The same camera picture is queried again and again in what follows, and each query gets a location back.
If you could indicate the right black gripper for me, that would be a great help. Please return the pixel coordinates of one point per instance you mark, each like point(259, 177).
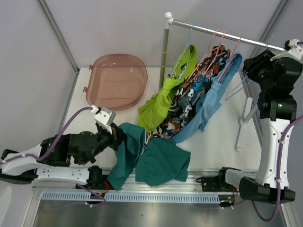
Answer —
point(252, 65)

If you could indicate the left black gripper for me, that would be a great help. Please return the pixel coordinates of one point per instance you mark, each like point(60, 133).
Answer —
point(117, 136)

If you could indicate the pink hanger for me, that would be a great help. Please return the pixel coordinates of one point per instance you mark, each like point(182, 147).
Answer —
point(218, 47)
point(208, 51)
point(230, 59)

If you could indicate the teal green shorts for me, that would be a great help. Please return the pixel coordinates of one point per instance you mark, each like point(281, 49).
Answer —
point(155, 160)

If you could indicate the light blue shorts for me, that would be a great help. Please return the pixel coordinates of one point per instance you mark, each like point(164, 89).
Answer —
point(209, 103)

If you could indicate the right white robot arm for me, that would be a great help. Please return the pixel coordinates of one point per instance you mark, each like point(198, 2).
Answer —
point(276, 76)

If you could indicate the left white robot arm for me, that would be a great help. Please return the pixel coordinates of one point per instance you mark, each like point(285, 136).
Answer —
point(62, 159)

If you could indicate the lime green shorts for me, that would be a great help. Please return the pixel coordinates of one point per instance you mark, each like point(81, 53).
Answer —
point(155, 110)

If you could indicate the orange blue patterned shorts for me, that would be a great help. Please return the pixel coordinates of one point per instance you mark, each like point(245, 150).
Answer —
point(183, 107)

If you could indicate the pink translucent plastic basin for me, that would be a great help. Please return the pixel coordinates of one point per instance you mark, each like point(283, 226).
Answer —
point(117, 81)

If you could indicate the metal clothes rack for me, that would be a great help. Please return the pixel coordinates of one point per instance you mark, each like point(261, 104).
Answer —
point(169, 20)

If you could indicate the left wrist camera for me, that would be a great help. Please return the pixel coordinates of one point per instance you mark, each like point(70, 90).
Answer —
point(103, 117)

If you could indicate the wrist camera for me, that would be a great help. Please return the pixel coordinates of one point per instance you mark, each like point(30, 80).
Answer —
point(103, 117)
point(293, 49)

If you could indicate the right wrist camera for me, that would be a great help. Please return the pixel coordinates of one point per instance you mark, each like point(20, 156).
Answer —
point(293, 49)

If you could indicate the slotted cable duct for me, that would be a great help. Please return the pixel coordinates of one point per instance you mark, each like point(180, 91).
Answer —
point(134, 197)

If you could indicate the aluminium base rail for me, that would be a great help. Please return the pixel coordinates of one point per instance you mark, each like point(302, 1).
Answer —
point(131, 185)

